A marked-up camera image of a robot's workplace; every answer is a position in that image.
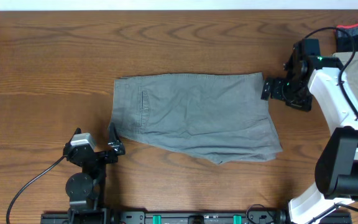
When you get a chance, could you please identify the grey shorts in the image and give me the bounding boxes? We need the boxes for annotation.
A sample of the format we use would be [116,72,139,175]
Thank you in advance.
[111,73,282,164]

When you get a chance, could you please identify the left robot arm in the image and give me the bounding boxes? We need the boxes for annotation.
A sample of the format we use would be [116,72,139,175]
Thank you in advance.
[63,123,126,223]

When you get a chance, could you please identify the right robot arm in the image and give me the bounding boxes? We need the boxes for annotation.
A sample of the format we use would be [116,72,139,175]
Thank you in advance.
[261,39,358,223]

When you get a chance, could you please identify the black mounting rail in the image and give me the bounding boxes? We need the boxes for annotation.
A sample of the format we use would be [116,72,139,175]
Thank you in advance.
[40,210,353,224]

